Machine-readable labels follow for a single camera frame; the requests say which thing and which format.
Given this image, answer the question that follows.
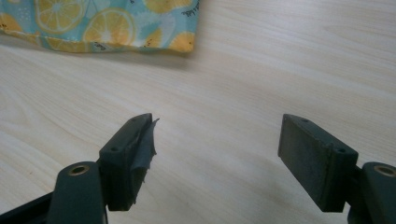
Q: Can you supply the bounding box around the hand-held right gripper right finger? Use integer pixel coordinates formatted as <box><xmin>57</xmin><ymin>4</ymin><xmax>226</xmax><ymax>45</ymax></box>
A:
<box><xmin>277</xmin><ymin>113</ymin><xmax>396</xmax><ymax>224</ymax></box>

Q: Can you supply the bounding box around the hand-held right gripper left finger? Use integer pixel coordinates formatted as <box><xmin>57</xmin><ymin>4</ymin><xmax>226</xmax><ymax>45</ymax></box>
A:
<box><xmin>47</xmin><ymin>112</ymin><xmax>160</xmax><ymax>224</ymax></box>

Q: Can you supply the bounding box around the lemon print blue cloth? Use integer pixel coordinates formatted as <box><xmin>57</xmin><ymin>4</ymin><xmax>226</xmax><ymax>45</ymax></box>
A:
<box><xmin>0</xmin><ymin>0</ymin><xmax>200</xmax><ymax>53</ymax></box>

